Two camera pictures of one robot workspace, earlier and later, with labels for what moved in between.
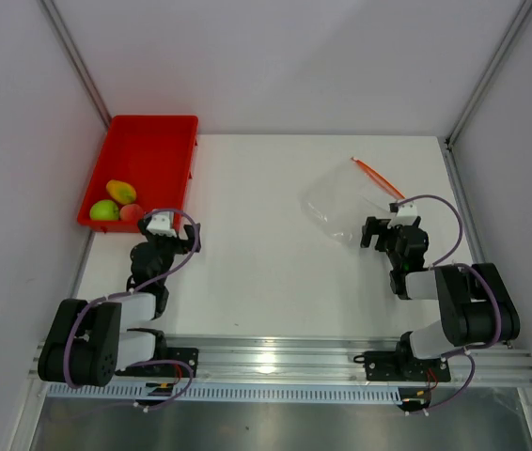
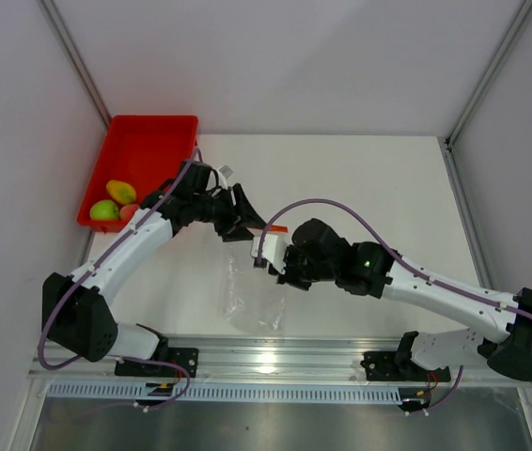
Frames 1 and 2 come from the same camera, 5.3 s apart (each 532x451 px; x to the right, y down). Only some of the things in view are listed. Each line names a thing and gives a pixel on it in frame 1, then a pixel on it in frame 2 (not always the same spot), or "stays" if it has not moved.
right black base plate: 401,365 stays
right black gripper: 370,227 -> 288,277
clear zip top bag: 336,201 -> 253,299
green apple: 104,209 stays
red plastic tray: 109,170 stays
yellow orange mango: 123,193 stays
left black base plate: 187,355 stays
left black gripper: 180,248 -> 242,211
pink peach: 132,212 stays
